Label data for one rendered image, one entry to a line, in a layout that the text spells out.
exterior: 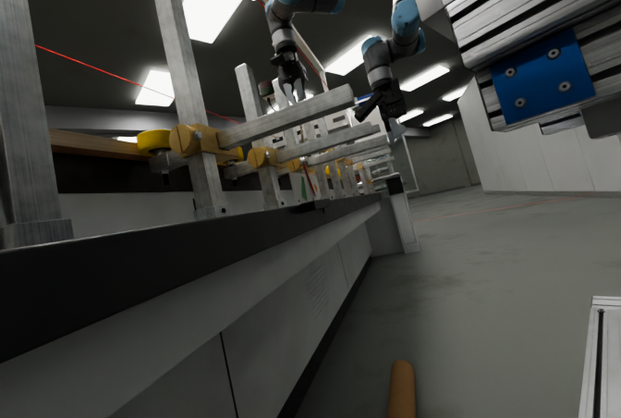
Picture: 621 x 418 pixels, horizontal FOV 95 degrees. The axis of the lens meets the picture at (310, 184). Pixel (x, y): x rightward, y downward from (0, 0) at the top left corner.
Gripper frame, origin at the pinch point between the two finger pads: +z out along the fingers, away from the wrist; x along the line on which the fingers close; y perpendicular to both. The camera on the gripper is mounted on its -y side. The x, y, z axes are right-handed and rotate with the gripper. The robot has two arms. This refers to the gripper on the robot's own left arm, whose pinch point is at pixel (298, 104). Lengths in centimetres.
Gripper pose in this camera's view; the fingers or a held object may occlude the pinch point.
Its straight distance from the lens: 93.8
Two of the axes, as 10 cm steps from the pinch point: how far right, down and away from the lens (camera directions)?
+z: 2.4, 9.7, -0.6
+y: 3.2, -0.2, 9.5
